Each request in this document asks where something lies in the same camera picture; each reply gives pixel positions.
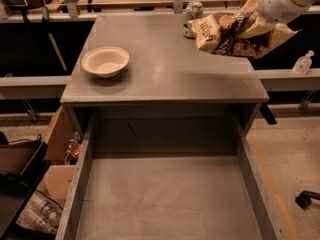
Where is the green white soda can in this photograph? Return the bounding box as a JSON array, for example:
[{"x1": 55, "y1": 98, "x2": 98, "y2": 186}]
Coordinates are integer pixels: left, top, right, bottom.
[{"x1": 183, "y1": 1, "x2": 203, "y2": 38}]

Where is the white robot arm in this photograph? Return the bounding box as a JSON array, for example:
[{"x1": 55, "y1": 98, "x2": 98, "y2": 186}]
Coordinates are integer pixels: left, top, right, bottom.
[{"x1": 257, "y1": 0, "x2": 318, "y2": 23}]

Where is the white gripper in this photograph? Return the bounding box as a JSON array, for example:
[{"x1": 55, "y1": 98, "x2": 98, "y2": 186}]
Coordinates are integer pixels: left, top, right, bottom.
[{"x1": 257, "y1": 0, "x2": 305, "y2": 23}]

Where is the plastic water bottles pack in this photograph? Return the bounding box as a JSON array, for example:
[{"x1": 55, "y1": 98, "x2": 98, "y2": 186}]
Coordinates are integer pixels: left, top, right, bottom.
[{"x1": 18, "y1": 191, "x2": 62, "y2": 234}]

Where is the white paper bowl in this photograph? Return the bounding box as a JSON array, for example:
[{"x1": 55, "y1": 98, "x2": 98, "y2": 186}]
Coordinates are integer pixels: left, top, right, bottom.
[{"x1": 81, "y1": 46, "x2": 129, "y2": 78}]

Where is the grey open drawer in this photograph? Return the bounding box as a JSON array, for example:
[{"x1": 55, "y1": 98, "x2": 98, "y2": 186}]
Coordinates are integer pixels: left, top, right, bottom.
[{"x1": 56, "y1": 113, "x2": 288, "y2": 240}]

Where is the cardboard box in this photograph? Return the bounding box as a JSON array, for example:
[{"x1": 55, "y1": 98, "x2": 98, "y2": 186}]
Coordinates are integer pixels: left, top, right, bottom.
[{"x1": 43, "y1": 107, "x2": 75, "y2": 200}]

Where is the clear sanitizer pump bottle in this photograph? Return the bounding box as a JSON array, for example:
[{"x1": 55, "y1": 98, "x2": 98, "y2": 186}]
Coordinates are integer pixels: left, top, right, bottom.
[{"x1": 292, "y1": 50, "x2": 314, "y2": 75}]

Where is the grey cabinet counter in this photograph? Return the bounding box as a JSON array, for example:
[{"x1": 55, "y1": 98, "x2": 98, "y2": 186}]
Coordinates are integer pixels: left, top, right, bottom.
[{"x1": 61, "y1": 13, "x2": 268, "y2": 129}]

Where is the brown chip bag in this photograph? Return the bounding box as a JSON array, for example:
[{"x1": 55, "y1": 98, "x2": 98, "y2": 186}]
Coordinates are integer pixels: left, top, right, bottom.
[{"x1": 187, "y1": 0, "x2": 297, "y2": 59}]

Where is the black chair caster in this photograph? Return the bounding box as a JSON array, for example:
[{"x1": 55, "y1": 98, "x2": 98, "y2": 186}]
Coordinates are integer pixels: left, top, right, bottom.
[{"x1": 295, "y1": 191, "x2": 320, "y2": 209}]

